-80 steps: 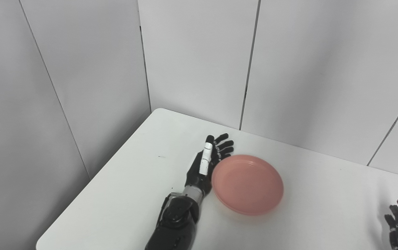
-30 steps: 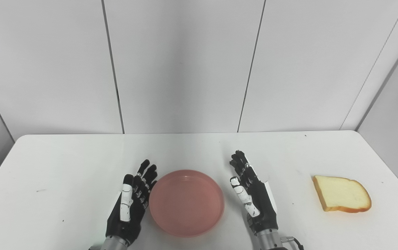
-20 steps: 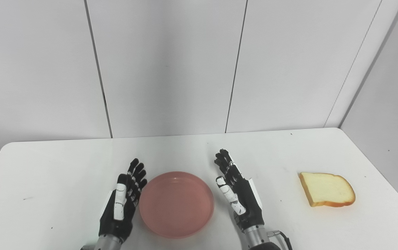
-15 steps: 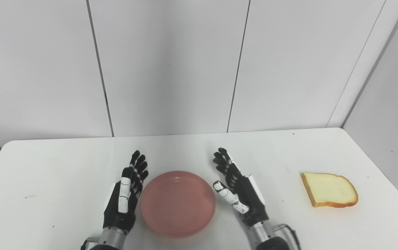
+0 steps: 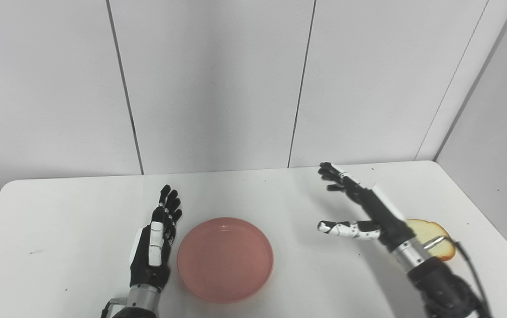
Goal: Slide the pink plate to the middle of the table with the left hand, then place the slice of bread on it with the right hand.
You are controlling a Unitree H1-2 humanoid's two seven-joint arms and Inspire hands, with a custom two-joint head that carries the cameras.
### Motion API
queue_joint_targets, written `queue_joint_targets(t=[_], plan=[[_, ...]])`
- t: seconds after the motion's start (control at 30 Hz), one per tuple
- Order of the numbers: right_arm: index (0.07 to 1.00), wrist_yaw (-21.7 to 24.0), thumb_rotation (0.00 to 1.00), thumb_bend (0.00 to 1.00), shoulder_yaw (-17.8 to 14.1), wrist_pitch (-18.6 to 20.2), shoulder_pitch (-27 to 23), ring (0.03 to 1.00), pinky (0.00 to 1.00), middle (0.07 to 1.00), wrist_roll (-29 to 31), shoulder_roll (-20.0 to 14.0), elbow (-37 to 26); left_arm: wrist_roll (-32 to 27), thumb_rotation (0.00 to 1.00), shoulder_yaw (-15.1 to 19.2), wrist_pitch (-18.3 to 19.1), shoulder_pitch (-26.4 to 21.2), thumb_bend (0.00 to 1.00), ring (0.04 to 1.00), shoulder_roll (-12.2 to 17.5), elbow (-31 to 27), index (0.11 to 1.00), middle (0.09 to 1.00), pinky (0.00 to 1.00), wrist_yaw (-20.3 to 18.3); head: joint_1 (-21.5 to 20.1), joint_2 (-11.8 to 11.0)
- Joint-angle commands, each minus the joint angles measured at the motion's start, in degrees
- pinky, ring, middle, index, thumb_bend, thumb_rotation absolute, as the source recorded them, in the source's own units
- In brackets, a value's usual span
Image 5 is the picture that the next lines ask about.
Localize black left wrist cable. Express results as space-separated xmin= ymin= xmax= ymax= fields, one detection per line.
xmin=101 ymin=297 xmax=128 ymax=318

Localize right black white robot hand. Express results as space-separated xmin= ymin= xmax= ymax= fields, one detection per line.
xmin=317 ymin=162 xmax=416 ymax=253

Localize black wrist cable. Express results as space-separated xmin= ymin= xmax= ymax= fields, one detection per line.
xmin=101 ymin=297 xmax=128 ymax=318
xmin=423 ymin=236 xmax=495 ymax=318

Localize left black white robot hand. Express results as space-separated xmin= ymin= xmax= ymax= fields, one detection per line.
xmin=129 ymin=184 xmax=183 ymax=293

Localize slice of white bread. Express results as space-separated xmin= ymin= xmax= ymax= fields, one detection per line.
xmin=406 ymin=219 xmax=456 ymax=262

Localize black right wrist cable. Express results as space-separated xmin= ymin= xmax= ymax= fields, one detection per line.
xmin=423 ymin=236 xmax=495 ymax=318

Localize pink round plate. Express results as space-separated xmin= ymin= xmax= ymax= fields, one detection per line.
xmin=177 ymin=217 xmax=274 ymax=303

